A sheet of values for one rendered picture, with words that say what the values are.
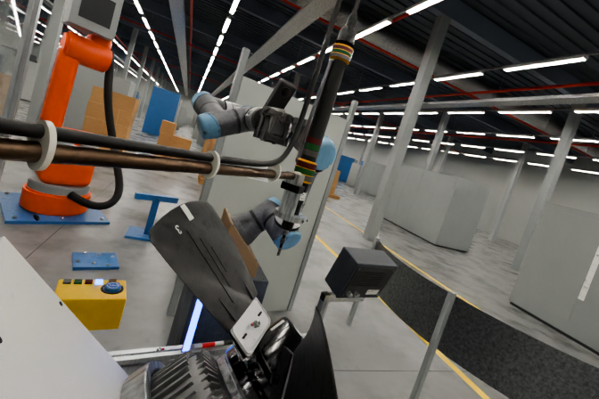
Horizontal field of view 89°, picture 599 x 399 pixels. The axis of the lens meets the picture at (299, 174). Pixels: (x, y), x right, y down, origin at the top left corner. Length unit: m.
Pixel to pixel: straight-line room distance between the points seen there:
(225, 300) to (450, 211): 10.08
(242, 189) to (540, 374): 2.26
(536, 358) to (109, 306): 2.23
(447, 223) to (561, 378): 8.30
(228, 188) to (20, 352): 2.15
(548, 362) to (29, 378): 2.38
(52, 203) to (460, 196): 9.80
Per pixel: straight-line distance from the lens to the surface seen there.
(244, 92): 2.47
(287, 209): 0.61
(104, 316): 1.01
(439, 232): 10.46
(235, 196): 2.56
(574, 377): 2.52
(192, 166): 0.34
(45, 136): 0.25
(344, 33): 0.66
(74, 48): 4.39
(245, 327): 0.63
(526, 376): 2.52
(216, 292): 0.58
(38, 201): 4.45
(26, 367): 0.48
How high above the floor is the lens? 1.59
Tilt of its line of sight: 4 degrees down
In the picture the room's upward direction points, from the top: 17 degrees clockwise
